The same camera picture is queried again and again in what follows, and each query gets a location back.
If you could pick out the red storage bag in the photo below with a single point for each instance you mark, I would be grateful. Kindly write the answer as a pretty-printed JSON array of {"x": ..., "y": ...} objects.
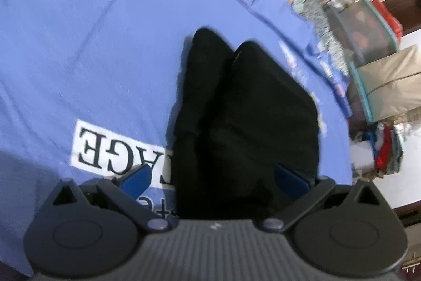
[{"x": 389, "y": 16}]

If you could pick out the black pants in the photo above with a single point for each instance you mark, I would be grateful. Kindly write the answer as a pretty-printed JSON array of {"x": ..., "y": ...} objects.
[{"x": 250, "y": 109}]

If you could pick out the beige storage bag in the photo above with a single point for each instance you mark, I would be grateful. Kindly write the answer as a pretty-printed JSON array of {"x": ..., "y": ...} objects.
[{"x": 391, "y": 86}]

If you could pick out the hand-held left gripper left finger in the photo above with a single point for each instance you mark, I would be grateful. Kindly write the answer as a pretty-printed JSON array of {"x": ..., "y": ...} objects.
[{"x": 136, "y": 182}]

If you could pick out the grey patterned cloth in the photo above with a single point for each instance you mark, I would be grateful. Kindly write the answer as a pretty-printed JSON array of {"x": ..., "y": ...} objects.
[{"x": 320, "y": 27}]

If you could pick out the blue printed bedsheet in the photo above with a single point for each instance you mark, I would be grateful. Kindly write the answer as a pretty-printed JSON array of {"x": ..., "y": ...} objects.
[{"x": 82, "y": 54}]

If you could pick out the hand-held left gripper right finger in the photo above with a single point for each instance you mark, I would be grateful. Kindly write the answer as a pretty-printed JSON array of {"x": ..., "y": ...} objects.
[{"x": 291, "y": 184}]

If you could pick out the pile of colourful clothes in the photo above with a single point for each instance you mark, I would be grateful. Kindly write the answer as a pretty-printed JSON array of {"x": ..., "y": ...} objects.
[{"x": 384, "y": 149}]

